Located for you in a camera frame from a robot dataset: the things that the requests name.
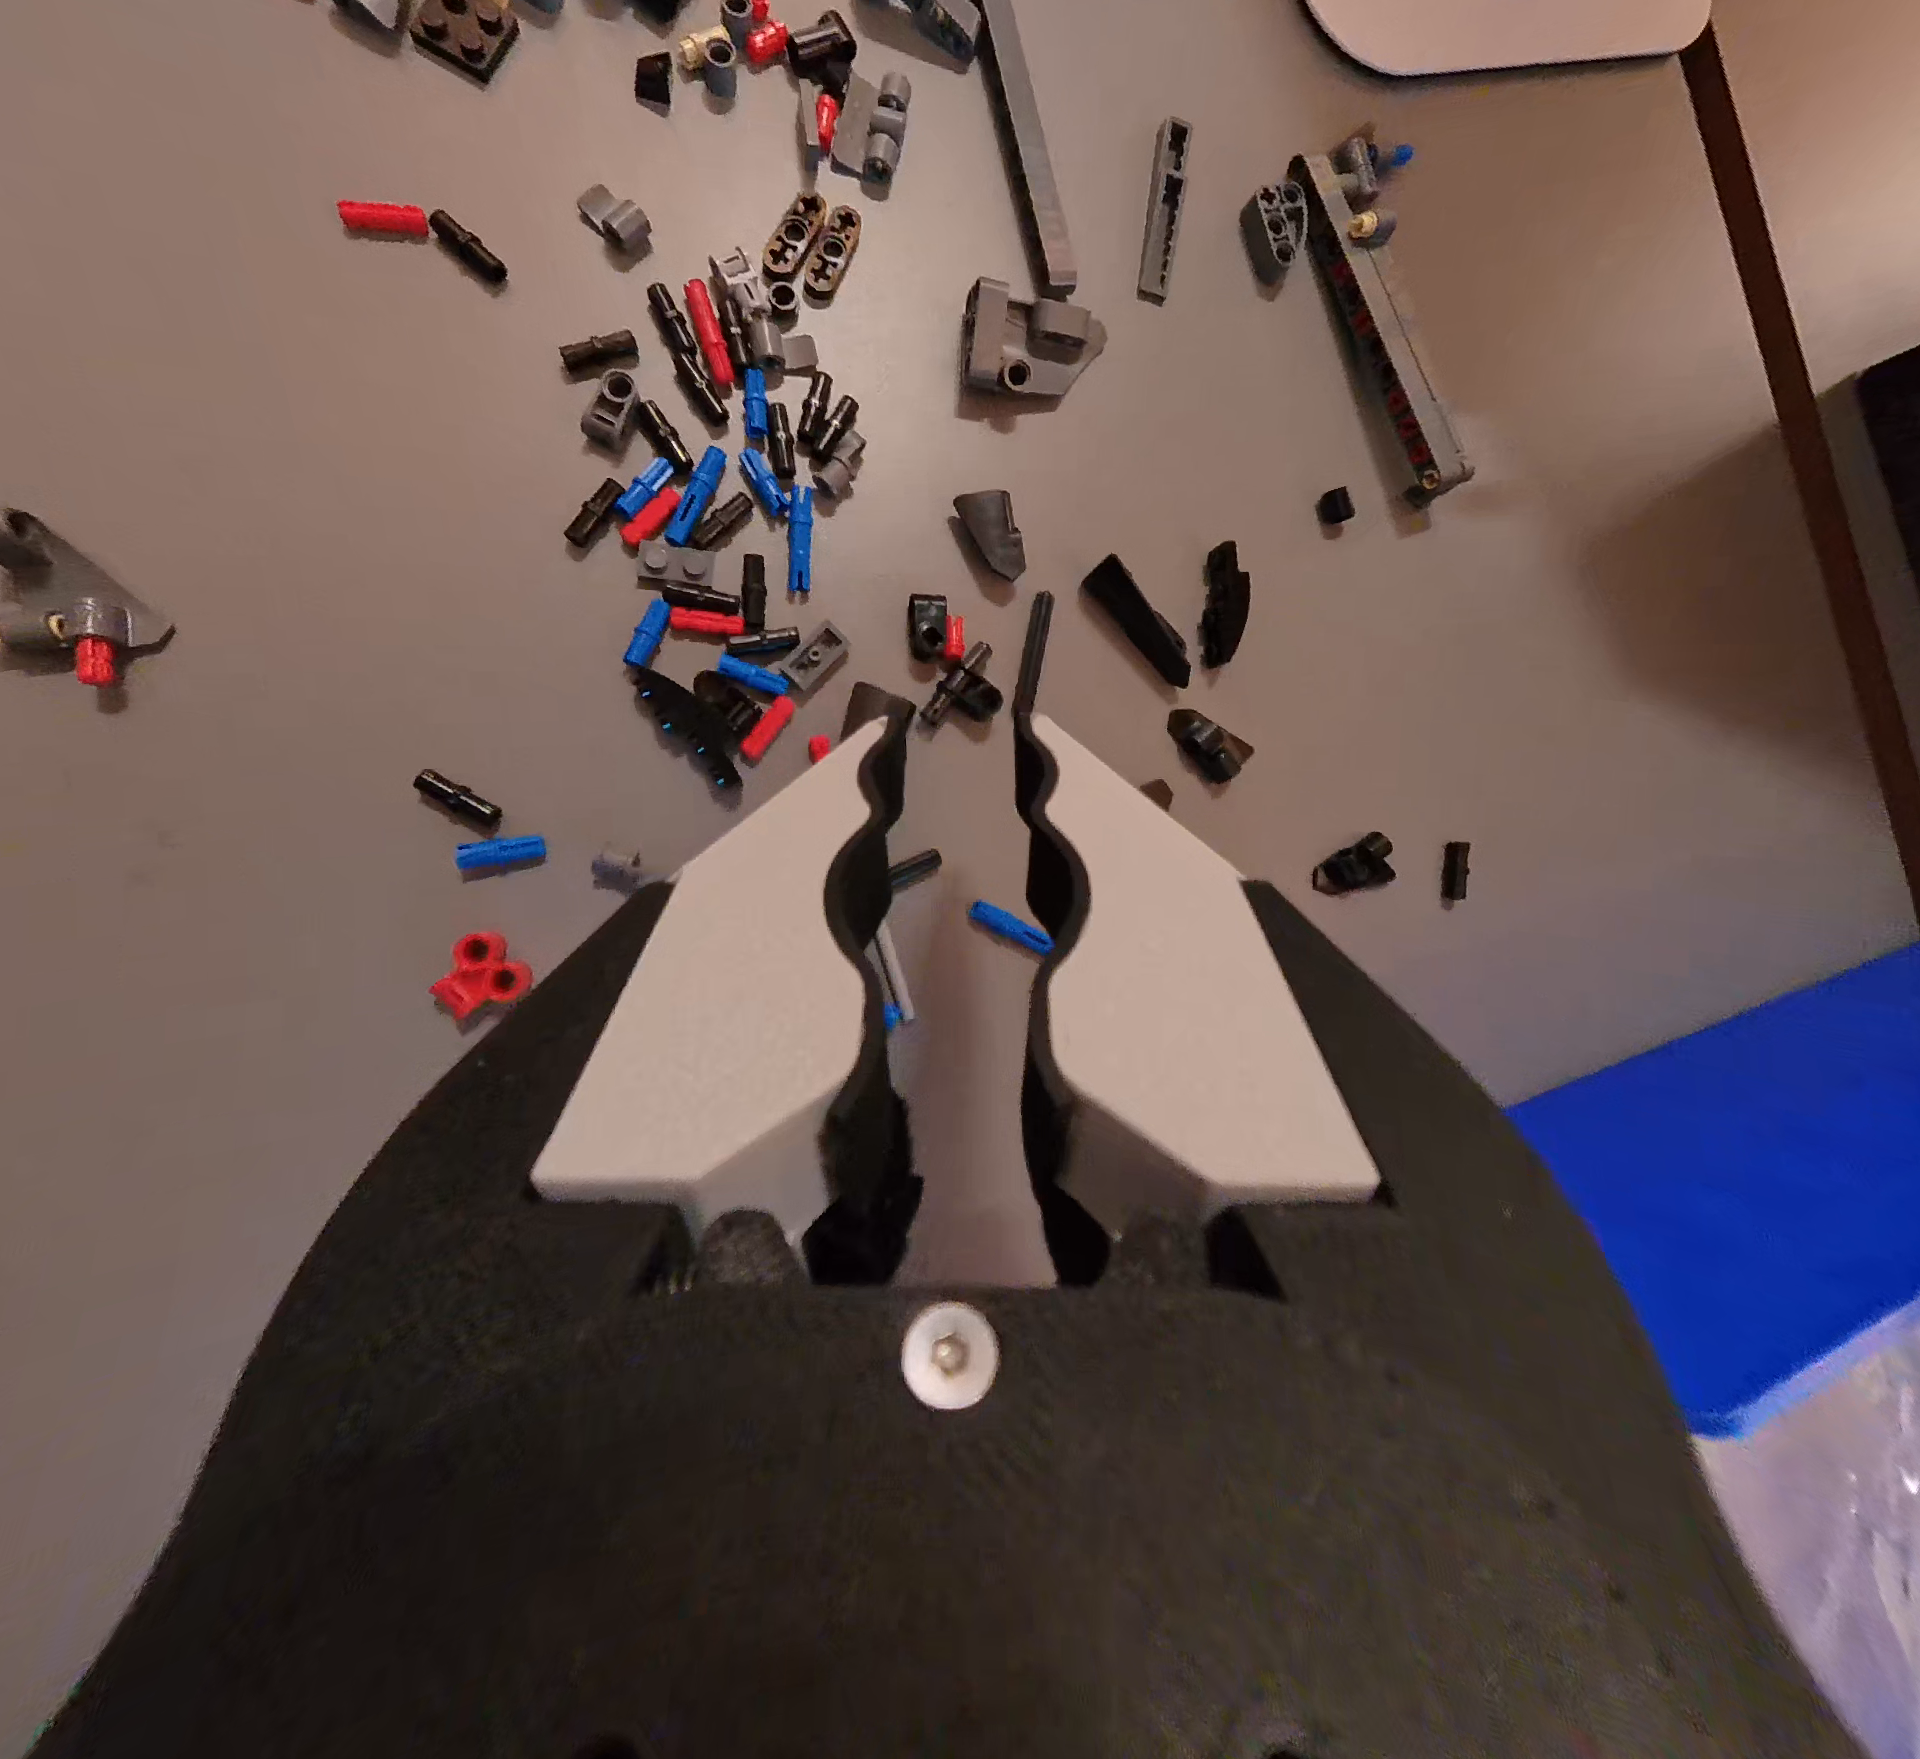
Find dark grey lego connector block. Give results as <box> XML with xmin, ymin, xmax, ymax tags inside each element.
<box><xmin>957</xmin><ymin>274</ymin><xmax>1111</xmax><ymax>422</ymax></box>

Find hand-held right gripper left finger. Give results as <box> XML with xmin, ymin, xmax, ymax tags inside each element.
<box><xmin>528</xmin><ymin>715</ymin><xmax>924</xmax><ymax>1288</ymax></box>

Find blue plastic bin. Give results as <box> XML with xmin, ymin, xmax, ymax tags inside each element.
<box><xmin>1502</xmin><ymin>944</ymin><xmax>1920</xmax><ymax>1441</ymax></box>

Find pile of small lego pins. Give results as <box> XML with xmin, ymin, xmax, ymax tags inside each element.
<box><xmin>559</xmin><ymin>274</ymin><xmax>875</xmax><ymax>797</ymax></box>

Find clear plastic bags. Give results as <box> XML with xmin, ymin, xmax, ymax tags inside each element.
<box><xmin>1692</xmin><ymin>1315</ymin><xmax>1920</xmax><ymax>1759</ymax></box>

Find dark grey lego hinge piece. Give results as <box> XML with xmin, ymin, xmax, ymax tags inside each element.
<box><xmin>815</xmin><ymin>69</ymin><xmax>917</xmax><ymax>182</ymax></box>

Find grey lego connector blue pin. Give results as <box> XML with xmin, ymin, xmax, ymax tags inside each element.
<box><xmin>1331</xmin><ymin>133</ymin><xmax>1420</xmax><ymax>242</ymax></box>

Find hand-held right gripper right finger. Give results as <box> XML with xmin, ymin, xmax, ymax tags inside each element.
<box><xmin>1015</xmin><ymin>706</ymin><xmax>1382</xmax><ymax>1288</ymax></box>

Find dark grey curved lego half-beam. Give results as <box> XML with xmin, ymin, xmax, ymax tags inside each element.
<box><xmin>1237</xmin><ymin>179</ymin><xmax>1310</xmax><ymax>288</ymax></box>

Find black square lego plate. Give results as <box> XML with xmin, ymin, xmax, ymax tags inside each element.
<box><xmin>410</xmin><ymin>0</ymin><xmax>524</xmax><ymax>85</ymax></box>

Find red lego triple connector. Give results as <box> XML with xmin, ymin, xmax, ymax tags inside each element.
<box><xmin>429</xmin><ymin>930</ymin><xmax>536</xmax><ymax>1029</ymax></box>

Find long dark grey lego plate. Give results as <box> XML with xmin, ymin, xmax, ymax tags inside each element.
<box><xmin>948</xmin><ymin>0</ymin><xmax>1085</xmax><ymax>301</ymax></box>

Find long dark grey lego beam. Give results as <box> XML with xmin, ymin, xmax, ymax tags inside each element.
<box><xmin>1287</xmin><ymin>133</ymin><xmax>1477</xmax><ymax>511</ymax></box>

